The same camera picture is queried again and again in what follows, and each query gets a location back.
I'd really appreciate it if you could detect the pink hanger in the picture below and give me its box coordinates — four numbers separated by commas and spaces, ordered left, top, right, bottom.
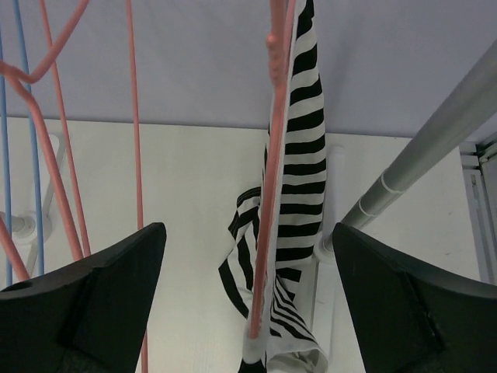
248, 1, 296, 340
126, 0, 144, 230
1, 1, 88, 260

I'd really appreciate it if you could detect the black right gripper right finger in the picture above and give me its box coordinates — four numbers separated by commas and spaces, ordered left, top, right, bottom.
332, 223, 496, 372

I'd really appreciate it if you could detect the silver and white clothes rack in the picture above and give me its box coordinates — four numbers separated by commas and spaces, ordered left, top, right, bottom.
0, 38, 497, 312

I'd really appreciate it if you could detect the black and white striped top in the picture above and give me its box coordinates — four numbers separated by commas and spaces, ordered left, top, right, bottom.
238, 1, 328, 372

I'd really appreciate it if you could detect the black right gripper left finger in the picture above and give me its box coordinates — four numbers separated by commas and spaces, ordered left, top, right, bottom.
1, 222, 167, 372

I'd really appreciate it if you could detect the light blue hanger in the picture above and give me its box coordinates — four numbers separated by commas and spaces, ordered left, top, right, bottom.
1, 75, 12, 236
12, 0, 45, 276

